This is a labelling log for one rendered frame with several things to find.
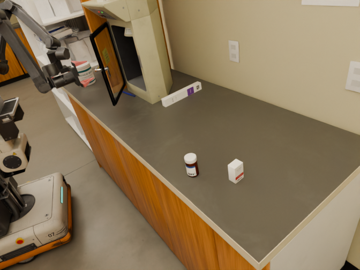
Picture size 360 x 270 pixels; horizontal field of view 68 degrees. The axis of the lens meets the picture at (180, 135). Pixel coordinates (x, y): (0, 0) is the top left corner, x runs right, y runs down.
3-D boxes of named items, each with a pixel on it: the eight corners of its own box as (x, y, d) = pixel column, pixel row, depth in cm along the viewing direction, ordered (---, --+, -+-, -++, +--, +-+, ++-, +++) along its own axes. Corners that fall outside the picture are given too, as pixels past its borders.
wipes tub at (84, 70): (92, 77, 214) (85, 59, 205) (98, 81, 204) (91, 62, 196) (76, 83, 208) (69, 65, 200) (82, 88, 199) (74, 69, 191)
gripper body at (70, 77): (74, 67, 140) (60, 72, 137) (82, 84, 145) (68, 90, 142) (70, 65, 145) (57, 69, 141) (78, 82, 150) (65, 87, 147)
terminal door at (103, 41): (125, 84, 178) (106, 21, 155) (114, 107, 153) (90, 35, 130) (124, 84, 178) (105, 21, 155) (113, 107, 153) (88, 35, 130)
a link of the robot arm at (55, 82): (54, 89, 143) (55, 89, 138) (47, 77, 140) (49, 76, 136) (66, 84, 146) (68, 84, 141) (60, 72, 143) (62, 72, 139)
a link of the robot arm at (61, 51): (55, 43, 164) (45, 38, 156) (72, 41, 161) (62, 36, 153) (55, 62, 164) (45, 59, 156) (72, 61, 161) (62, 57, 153)
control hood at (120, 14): (105, 16, 155) (99, -2, 150) (131, 21, 132) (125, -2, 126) (87, 22, 150) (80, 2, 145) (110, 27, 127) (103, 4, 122)
